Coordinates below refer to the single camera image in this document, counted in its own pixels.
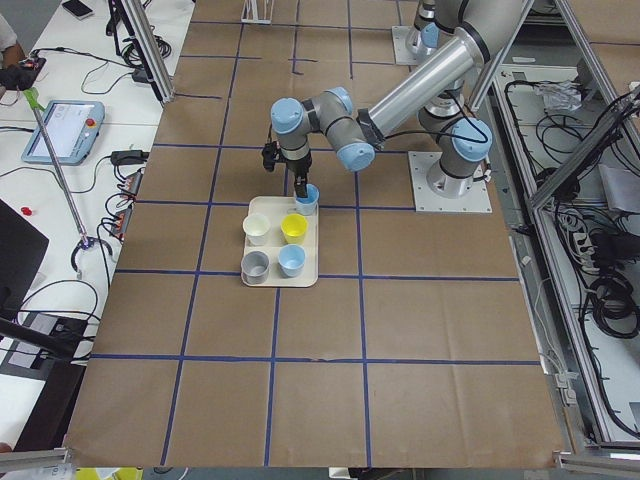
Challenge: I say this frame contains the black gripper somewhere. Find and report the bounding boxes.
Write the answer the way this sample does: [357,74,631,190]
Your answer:
[285,152,312,199]

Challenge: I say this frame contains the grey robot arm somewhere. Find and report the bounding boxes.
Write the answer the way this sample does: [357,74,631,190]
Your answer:
[270,1,522,198]

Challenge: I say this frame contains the yellow plastic cup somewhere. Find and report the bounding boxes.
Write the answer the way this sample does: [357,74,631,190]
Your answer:
[280,213,308,244]

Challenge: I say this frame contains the pale green plastic cup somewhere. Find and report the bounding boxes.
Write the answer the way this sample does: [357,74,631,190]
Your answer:
[242,213,271,246]

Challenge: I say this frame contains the light blue plastic cup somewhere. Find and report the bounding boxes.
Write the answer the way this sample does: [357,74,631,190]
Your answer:
[278,244,306,278]

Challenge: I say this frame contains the grey plastic cup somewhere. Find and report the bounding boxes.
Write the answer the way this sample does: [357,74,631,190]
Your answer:
[241,251,270,286]

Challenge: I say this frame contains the cream plastic tray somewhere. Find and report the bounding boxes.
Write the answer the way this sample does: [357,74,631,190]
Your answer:
[243,196,319,288]

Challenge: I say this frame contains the black power adapter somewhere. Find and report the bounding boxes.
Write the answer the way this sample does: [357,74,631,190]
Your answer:
[110,150,149,166]

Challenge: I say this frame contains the long metal rod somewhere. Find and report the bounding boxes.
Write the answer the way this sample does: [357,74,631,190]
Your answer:
[31,109,90,249]

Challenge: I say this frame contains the green plastic printed part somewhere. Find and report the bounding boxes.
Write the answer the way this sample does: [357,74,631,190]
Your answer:
[22,87,45,111]

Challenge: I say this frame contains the person in white shirt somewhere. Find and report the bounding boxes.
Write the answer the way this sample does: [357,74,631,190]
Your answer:
[0,15,25,90]

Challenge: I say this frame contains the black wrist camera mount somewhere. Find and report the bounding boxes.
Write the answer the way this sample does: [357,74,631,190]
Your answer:
[261,141,281,172]

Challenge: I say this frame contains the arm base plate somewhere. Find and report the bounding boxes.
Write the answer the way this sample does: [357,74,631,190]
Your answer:
[391,25,420,66]
[408,151,492,214]

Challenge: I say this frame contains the white wire dish rack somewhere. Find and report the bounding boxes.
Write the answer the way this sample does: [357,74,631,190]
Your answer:
[241,0,274,25]

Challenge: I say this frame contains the aluminium frame post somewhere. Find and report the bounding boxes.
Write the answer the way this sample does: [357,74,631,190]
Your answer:
[121,0,174,105]

